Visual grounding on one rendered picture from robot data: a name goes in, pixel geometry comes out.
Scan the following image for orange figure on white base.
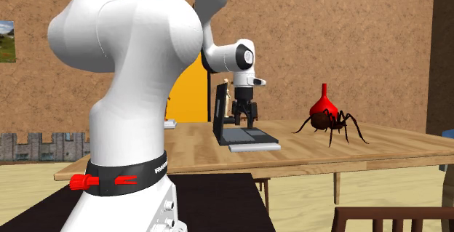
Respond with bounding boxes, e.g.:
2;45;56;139
164;95;178;130

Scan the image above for dark robot stand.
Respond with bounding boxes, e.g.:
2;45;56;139
0;173;276;232

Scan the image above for dark brown wooden chair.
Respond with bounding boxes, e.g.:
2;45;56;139
331;206;454;232

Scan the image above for landscape wall picture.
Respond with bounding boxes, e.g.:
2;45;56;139
0;20;17;64

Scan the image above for flat grey tablet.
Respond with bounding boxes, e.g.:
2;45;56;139
228;143;282;153

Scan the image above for black open laptop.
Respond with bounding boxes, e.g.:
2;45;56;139
212;82;280;147

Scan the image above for grey toy castle wall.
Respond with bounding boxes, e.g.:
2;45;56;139
0;132;92;164

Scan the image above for red narrow-necked vase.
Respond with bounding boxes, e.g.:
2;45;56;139
308;83;340;123

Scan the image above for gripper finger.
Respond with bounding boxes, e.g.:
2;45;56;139
231;108;244;126
246;107;259;129

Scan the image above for dark brown wooden door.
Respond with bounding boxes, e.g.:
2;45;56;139
425;0;454;137

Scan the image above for dark brown toy spider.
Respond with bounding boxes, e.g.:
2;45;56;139
292;108;370;148

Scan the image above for wooden table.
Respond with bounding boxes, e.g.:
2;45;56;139
53;119;454;215

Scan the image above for beige standing figure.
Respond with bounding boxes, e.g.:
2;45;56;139
222;78;234;119

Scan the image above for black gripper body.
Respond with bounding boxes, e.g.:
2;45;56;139
231;87;259;113

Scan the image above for yellow door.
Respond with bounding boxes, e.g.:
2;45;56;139
165;52;210;124

